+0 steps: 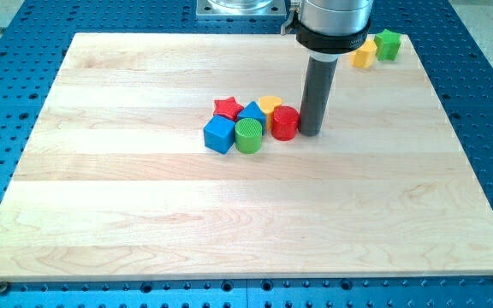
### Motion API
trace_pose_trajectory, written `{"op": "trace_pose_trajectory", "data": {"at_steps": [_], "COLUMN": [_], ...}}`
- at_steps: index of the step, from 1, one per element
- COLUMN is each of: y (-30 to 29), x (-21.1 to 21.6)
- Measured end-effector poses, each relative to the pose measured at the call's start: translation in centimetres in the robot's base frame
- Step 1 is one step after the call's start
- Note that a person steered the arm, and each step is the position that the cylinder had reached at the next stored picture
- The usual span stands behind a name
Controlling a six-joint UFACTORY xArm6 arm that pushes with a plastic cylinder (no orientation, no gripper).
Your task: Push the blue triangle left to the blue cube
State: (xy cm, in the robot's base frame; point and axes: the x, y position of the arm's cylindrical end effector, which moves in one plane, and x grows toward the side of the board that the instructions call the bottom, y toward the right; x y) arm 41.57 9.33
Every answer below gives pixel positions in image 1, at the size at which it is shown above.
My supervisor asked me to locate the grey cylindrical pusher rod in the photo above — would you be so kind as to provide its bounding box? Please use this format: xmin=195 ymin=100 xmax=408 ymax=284
xmin=299 ymin=57 xmax=337 ymax=136

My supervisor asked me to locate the blue triangle block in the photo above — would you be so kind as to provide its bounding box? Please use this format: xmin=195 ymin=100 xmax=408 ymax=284
xmin=237 ymin=101 xmax=266 ymax=134

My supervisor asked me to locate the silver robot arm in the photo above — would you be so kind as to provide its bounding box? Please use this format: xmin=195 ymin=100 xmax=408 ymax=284
xmin=281 ymin=0 xmax=373 ymax=136

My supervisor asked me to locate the blue cube block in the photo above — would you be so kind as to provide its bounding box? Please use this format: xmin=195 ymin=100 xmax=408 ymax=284
xmin=203 ymin=115 xmax=235 ymax=154

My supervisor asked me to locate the yellow hexagon block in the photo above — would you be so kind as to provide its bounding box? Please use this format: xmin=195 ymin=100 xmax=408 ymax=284
xmin=349 ymin=39 xmax=377 ymax=68

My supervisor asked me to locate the red cylinder block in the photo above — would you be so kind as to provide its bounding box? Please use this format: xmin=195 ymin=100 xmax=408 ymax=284
xmin=271 ymin=106 xmax=300 ymax=141

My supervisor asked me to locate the yellow heart block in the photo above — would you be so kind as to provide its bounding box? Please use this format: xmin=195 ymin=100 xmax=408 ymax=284
xmin=258 ymin=96 xmax=283 ymax=131

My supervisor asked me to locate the green star block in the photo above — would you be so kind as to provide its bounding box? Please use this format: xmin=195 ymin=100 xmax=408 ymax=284
xmin=374 ymin=29 xmax=401 ymax=61

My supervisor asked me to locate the green cylinder block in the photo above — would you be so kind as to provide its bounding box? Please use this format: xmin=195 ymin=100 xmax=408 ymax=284
xmin=235 ymin=118 xmax=262 ymax=154

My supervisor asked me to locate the red star block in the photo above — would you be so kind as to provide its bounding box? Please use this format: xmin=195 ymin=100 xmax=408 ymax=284
xmin=213 ymin=97 xmax=244 ymax=121

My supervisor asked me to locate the wooden board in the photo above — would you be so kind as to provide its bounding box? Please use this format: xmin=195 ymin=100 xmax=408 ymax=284
xmin=0 ymin=33 xmax=493 ymax=281

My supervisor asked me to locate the blue perforated table plate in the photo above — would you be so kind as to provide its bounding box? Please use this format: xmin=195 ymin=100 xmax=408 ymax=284
xmin=0 ymin=1 xmax=493 ymax=307

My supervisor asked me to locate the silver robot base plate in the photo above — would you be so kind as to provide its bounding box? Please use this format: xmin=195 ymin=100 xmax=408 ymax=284
xmin=196 ymin=0 xmax=287 ymax=17

